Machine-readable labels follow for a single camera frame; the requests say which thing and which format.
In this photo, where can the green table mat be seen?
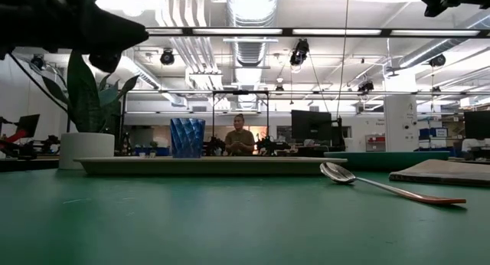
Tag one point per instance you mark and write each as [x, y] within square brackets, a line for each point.
[191, 226]

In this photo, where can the black ceiling-mounted camera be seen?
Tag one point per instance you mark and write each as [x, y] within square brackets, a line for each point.
[167, 58]
[366, 86]
[37, 62]
[300, 50]
[437, 61]

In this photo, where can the overhead light bar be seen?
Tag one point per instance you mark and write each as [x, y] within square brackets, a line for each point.
[237, 31]

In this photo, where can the blue faceted cup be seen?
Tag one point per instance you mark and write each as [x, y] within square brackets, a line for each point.
[187, 138]

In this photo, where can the blue storage bin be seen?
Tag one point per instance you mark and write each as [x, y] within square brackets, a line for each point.
[432, 133]

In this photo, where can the black background robot arm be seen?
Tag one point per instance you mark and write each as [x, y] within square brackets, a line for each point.
[270, 145]

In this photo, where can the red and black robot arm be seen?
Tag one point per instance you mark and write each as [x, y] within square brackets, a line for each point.
[15, 136]

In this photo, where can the beige plastic tray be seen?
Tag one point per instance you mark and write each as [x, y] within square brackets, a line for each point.
[206, 166]

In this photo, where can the black metal stand frame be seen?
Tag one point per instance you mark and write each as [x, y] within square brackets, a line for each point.
[240, 92]

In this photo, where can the person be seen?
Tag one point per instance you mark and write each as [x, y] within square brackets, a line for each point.
[240, 140]

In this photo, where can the white square pillar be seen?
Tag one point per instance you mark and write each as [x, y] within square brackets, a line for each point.
[400, 115]

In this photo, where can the black computer monitor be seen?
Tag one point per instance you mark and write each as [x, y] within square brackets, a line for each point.
[478, 125]
[311, 125]
[28, 124]

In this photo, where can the silver ventilation duct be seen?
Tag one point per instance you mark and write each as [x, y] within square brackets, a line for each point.
[250, 50]

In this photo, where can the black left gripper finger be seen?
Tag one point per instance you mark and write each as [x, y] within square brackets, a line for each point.
[111, 31]

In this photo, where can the snake plant in white pot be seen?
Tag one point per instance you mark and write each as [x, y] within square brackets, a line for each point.
[86, 150]

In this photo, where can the red and white bins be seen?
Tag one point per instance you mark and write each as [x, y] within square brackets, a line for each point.
[375, 139]

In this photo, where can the Acadia picture book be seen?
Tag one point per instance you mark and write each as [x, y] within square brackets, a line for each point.
[444, 171]

